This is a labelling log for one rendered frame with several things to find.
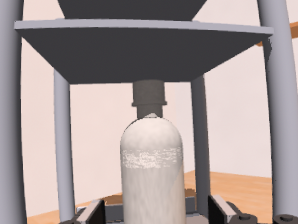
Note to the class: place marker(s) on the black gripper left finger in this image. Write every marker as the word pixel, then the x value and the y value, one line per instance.
pixel 93 214

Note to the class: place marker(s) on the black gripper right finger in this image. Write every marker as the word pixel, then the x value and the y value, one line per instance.
pixel 219 212

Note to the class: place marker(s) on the grey shelving unit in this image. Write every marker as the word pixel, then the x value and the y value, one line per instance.
pixel 124 41

